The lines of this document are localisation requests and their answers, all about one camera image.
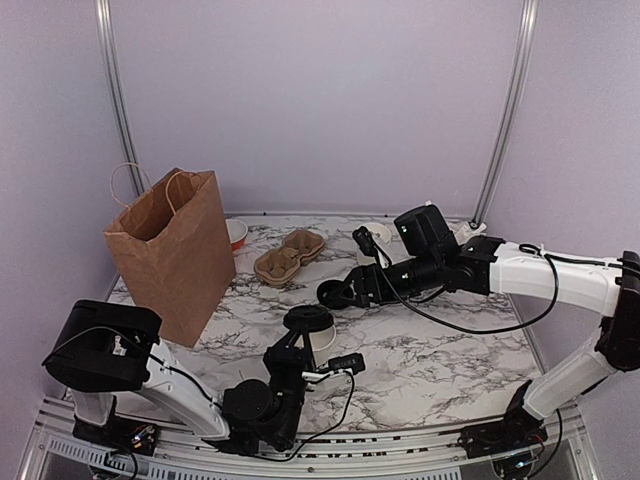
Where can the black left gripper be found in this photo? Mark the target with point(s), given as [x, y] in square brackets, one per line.
[284, 357]

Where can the stacked cardboard cup carriers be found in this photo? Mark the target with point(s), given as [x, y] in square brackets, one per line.
[279, 266]

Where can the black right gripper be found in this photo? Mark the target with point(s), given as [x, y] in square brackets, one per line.
[361, 276]

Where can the aluminium front rail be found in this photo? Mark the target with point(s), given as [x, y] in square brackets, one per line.
[435, 452]

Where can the left aluminium frame post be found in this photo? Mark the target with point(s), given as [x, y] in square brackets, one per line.
[110, 60]

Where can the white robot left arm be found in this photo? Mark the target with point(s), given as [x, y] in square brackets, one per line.
[106, 348]

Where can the white paper coffee cup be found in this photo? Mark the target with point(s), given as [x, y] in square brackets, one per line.
[322, 343]

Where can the aluminium frame post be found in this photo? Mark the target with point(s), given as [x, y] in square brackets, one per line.
[515, 90]
[110, 60]

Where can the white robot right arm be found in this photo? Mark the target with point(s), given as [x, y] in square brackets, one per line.
[487, 265]

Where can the orange white bowl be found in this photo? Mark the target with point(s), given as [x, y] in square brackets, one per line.
[237, 231]

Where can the right aluminium frame post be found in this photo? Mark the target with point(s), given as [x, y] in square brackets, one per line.
[515, 90]

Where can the stack of white paper cups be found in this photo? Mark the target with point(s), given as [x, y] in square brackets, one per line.
[382, 236]

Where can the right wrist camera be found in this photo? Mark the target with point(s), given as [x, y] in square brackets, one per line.
[366, 244]

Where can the brown paper bag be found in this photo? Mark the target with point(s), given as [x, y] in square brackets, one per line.
[172, 250]

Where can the black cup lid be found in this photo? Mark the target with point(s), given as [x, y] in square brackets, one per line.
[315, 318]

